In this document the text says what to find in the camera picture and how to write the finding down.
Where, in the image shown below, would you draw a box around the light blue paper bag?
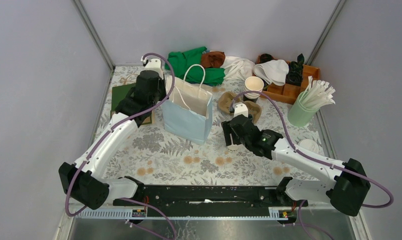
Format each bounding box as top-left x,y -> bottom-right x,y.
161,64 -> 213,145

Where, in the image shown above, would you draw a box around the white paper coffee cup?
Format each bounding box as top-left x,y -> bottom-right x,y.
227,138 -> 239,152

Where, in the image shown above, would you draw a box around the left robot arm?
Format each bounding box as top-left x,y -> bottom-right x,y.
58,57 -> 166,210

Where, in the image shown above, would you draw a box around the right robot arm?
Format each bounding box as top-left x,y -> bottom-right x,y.
221,114 -> 371,217

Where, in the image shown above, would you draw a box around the green paper bag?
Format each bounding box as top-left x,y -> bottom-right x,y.
110,83 -> 155,126

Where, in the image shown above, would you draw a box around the green cloth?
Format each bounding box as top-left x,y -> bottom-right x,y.
164,46 -> 226,86

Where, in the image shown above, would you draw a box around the stack of paper cups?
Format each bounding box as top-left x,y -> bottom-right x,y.
243,76 -> 264,103

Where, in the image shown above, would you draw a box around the wooden compartment tray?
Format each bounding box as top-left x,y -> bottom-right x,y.
263,54 -> 321,105

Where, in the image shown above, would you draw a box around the green straw holder cup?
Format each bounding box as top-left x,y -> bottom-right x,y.
287,91 -> 319,128

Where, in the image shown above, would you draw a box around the white cup lid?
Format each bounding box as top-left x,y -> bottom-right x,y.
298,139 -> 320,154

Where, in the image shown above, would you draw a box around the white cloth on tray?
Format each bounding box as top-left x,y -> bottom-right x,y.
253,59 -> 289,86

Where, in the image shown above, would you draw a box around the brown cloth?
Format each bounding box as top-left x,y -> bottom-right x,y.
200,51 -> 226,69

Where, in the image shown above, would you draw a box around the black plastic bags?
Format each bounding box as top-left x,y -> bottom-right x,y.
286,53 -> 305,87

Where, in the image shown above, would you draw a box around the white wrapped straws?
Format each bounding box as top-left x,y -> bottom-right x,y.
299,76 -> 336,110

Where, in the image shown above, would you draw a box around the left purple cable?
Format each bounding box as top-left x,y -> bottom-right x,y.
64,52 -> 178,240

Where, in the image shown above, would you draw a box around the purple cable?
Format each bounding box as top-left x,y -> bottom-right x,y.
64,52 -> 178,240
230,90 -> 395,239

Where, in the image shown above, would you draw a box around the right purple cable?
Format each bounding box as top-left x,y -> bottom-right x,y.
230,90 -> 395,239

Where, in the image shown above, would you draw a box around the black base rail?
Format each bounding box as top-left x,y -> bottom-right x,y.
113,181 -> 308,218

